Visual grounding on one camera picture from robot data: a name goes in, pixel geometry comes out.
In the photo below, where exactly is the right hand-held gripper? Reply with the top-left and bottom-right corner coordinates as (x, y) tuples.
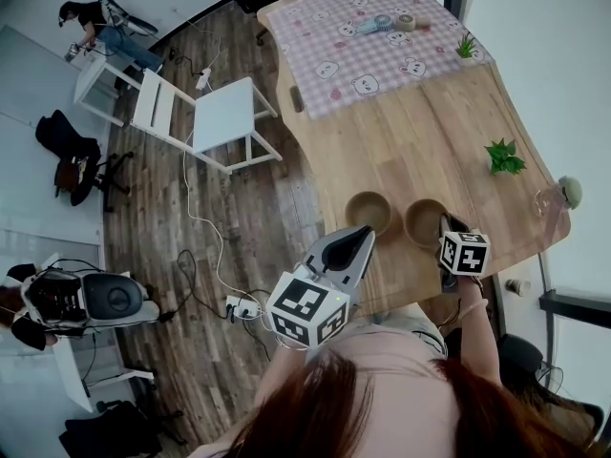
(437, 213), (492, 293)

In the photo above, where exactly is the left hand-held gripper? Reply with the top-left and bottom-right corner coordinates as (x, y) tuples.
(265, 225), (376, 351)

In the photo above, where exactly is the brown bowl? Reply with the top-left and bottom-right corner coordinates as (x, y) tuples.
(346, 205), (392, 239)
(404, 198), (449, 249)
(345, 191), (392, 228)

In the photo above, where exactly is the person's right forearm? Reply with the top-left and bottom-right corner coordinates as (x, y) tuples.
(451, 279), (502, 385)

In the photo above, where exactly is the person's left forearm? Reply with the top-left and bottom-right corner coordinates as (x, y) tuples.
(252, 345), (309, 409)

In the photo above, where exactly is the thin wrist band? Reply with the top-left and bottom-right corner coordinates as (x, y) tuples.
(453, 298), (489, 323)

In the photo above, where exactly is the wooden table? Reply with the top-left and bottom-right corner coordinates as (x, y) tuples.
(256, 0), (573, 317)

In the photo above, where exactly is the leafy green potted plant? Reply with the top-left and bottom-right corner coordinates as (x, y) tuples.
(484, 138), (527, 177)

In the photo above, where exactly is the glass bottle with green cap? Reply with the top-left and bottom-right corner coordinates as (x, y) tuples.
(533, 175), (583, 219)

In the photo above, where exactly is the person's beige shirt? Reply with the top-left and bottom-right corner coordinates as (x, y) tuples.
(185, 301), (462, 458)

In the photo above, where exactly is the pink checkered tablecloth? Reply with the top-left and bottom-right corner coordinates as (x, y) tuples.
(264, 0), (497, 121)

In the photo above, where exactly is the small spiky potted plant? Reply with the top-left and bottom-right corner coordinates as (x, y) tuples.
(454, 32), (478, 61)

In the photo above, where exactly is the white wooden chair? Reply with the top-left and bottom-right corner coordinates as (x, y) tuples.
(129, 68), (284, 176)

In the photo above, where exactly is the blue handheld fan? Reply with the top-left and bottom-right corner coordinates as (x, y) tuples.
(356, 14), (393, 35)

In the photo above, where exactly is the grey backpack rig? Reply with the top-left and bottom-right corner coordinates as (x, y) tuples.
(99, 0), (158, 35)
(21, 260), (161, 338)

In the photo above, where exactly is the brown bag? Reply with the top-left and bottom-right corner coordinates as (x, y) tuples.
(54, 157), (90, 195)

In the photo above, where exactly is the white desk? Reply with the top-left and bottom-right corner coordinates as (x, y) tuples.
(51, 336), (157, 414)

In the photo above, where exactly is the small white table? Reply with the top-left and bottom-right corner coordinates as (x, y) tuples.
(73, 54), (144, 128)

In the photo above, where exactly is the black cable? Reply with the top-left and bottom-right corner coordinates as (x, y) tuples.
(176, 249), (273, 362)

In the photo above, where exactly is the white cable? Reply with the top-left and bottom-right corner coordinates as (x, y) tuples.
(183, 16), (271, 323)

